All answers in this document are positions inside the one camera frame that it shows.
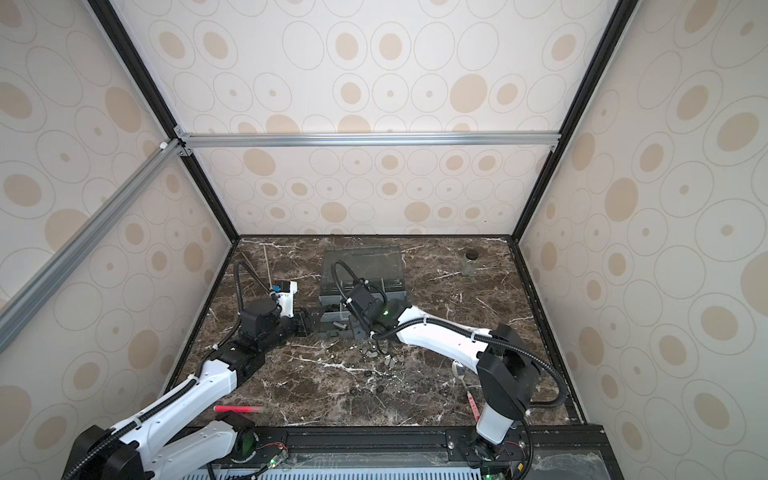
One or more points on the pile of nuts and screws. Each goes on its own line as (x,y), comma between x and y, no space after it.
(381,371)

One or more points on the small glass jar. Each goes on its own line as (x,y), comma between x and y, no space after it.
(469,262)

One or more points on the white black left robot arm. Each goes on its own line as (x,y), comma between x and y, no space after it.
(192,390)

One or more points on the pink marker pen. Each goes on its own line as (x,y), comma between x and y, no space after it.
(241,409)

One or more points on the horizontal aluminium rail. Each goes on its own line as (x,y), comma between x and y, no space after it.
(379,139)

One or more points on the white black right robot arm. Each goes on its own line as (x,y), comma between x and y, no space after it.
(513,380)

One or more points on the clear plastic organizer box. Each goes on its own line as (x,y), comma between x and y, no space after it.
(345,267)

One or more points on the black base frame rail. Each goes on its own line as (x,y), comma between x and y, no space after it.
(528,452)

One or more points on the diagonal aluminium rail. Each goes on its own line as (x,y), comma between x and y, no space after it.
(23,307)

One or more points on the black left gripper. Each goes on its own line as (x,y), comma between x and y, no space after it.
(297,323)

